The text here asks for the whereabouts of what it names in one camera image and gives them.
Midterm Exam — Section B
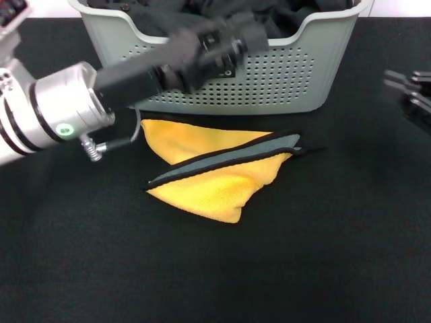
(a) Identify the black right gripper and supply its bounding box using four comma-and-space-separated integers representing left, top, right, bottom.
383, 69, 431, 131

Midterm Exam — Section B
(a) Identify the dark crumpled cloth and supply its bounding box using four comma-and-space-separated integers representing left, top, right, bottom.
86, 0, 355, 40

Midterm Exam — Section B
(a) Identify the grey perforated plastic storage box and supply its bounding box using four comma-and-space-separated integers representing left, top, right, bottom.
67, 0, 371, 116

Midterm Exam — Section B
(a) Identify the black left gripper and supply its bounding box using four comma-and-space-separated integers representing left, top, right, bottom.
94, 26, 244, 112

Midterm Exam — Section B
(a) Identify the left arm grey cable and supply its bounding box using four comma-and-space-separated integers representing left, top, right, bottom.
79, 106, 143, 163

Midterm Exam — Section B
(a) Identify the yellow towel with black trim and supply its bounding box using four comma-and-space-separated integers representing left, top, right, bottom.
140, 118, 327, 225

